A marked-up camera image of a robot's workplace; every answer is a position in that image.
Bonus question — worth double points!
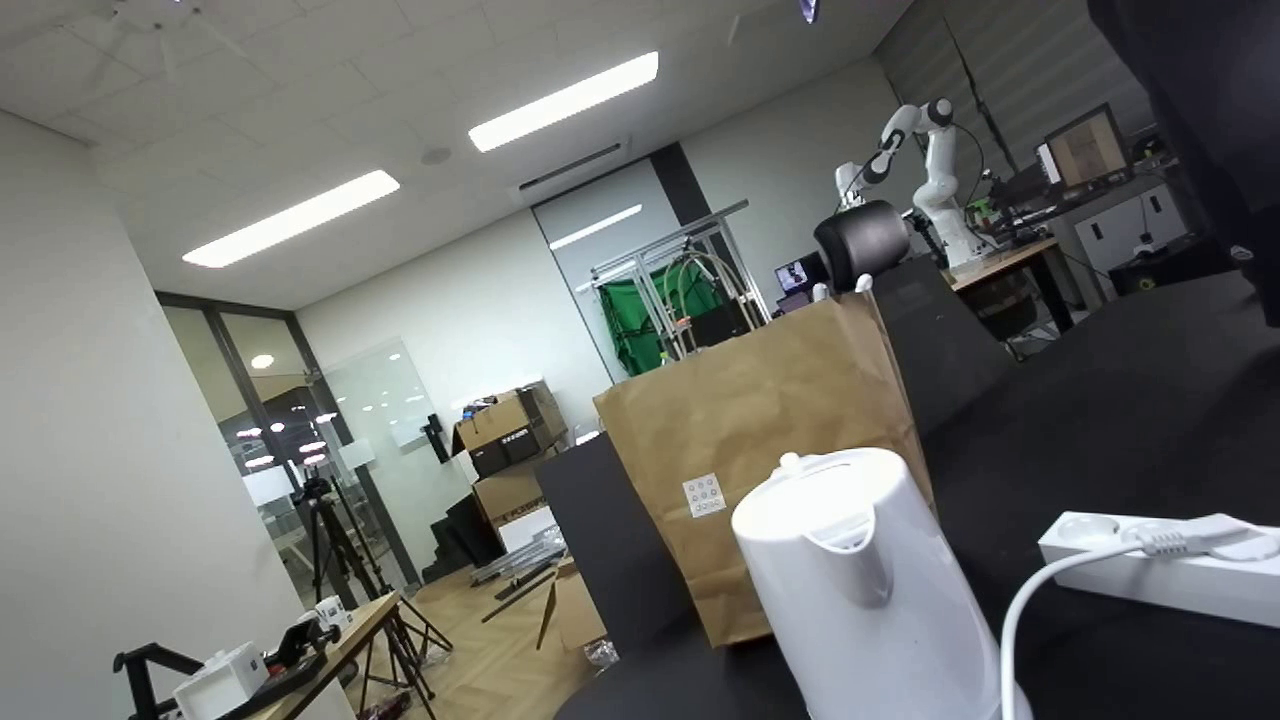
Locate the green cloth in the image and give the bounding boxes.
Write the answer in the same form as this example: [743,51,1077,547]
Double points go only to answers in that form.
[596,254,730,380]

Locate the cardboard box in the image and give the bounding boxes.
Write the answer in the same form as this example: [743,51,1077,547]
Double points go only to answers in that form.
[471,456,558,526]
[451,380,571,459]

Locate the brown paper bag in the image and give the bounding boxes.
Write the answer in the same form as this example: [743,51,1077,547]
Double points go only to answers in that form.
[590,292,938,651]

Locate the silver garment rack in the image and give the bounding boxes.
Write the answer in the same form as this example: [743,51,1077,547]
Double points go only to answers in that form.
[571,197,777,371]

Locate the black garment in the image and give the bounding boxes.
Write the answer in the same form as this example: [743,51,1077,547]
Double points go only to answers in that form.
[1083,0,1280,331]

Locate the computer monitor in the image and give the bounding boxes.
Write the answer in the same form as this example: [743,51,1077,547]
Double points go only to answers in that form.
[1035,105,1135,191]

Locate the white cable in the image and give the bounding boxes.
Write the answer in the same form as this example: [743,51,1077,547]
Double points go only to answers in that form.
[994,514,1280,720]

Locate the white electric kettle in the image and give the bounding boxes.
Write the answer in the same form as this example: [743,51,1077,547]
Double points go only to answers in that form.
[729,444,1035,720]

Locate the small white box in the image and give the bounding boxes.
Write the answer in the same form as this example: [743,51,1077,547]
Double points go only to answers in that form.
[173,639,273,720]

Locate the wooden desk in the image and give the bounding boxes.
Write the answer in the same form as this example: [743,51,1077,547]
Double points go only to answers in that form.
[946,236,1072,320]

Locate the black tripod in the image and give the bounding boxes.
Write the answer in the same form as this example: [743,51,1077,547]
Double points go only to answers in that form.
[290,470,455,673]

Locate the wooden table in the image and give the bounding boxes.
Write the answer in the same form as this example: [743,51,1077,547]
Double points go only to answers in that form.
[253,592,441,720]

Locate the white power strip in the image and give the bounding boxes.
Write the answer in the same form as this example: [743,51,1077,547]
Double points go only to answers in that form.
[1035,506,1280,632]

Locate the black office chair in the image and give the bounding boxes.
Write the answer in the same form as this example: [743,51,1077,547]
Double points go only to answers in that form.
[813,204,925,294]

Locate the long ceiling light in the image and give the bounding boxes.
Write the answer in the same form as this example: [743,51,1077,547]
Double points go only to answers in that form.
[465,49,668,157]
[181,164,403,271]

